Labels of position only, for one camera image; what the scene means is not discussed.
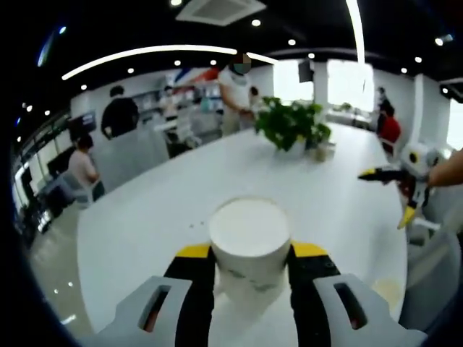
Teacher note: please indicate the white paper cup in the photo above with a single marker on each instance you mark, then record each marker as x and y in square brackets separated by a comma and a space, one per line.
[249, 235]

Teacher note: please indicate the grey office chair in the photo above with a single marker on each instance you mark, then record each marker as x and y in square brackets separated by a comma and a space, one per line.
[430, 274]

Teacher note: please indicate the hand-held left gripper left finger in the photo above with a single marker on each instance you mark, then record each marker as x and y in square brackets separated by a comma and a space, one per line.
[159, 311]

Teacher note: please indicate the green potted plant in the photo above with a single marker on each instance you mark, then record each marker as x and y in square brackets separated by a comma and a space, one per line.
[285, 123]

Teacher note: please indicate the long curved ceiling light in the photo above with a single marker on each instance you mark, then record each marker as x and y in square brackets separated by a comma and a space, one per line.
[144, 51]
[358, 29]

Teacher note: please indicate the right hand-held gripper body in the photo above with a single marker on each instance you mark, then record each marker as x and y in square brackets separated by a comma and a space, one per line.
[419, 162]

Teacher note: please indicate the grey desk partition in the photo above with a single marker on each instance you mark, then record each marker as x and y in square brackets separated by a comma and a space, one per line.
[134, 159]

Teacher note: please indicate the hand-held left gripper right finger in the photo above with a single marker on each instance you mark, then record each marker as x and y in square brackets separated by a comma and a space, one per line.
[325, 311]

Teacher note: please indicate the white ceiling air vent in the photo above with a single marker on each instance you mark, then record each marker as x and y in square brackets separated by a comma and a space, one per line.
[220, 11]

